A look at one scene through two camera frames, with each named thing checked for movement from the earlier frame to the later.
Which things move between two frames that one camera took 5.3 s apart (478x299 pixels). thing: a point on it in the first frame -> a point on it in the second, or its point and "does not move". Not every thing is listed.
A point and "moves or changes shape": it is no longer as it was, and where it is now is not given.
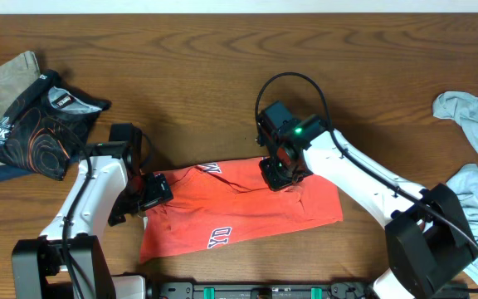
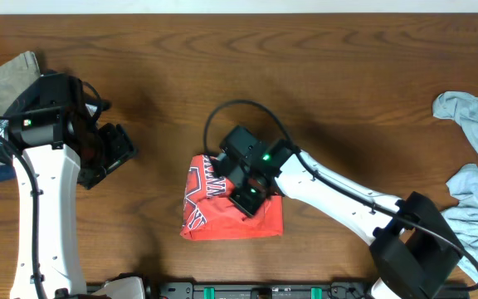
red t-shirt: x=221 y=203 moves or changes shape
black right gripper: x=273 y=181 -> x=248 y=205
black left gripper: x=160 y=188 -> x=124 y=148
